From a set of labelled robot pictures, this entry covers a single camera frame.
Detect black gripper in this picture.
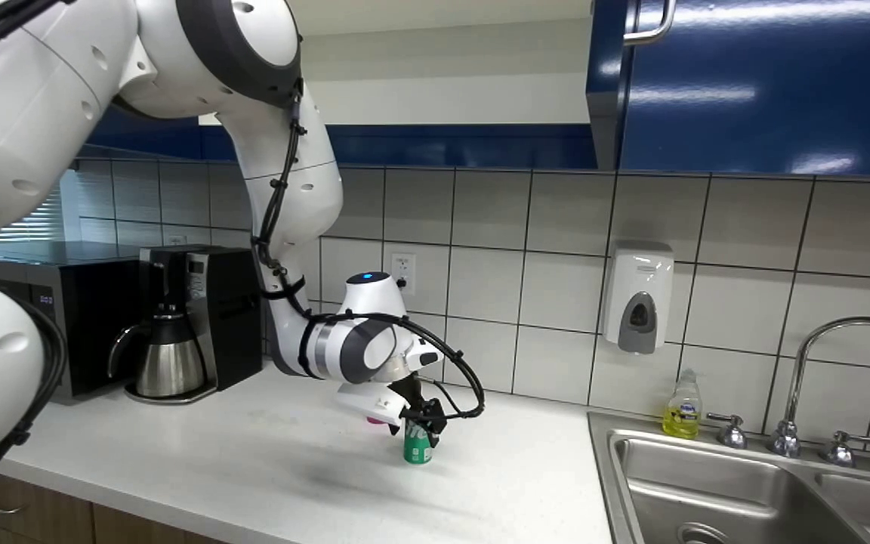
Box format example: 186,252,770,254
386,370,452,450

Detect green sprite can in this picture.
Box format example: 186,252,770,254
401,418,437,469

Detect blue cabinet door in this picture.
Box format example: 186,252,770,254
81,101,236,164
586,0,870,181

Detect black coffee maker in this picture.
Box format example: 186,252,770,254
130,241,265,407

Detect yellow dish soap bottle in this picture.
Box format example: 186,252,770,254
658,365,708,442

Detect stainless steel carafe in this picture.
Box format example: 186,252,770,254
105,301,213,401

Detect stainless steel double sink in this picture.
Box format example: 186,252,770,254
583,407,870,544

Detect black microwave oven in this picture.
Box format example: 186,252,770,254
0,254,146,406

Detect chrome sink faucet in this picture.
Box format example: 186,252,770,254
710,314,870,469

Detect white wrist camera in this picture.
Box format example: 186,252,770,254
360,388,412,440

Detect white wall outlet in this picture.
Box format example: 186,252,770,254
382,245,424,291

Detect white wall soap dispenser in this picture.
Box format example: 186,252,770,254
598,238,677,358

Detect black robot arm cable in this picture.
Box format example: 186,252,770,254
248,79,490,425

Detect white interior wall cabinet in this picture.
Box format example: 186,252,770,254
282,0,602,176

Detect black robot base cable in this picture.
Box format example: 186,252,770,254
0,297,69,544

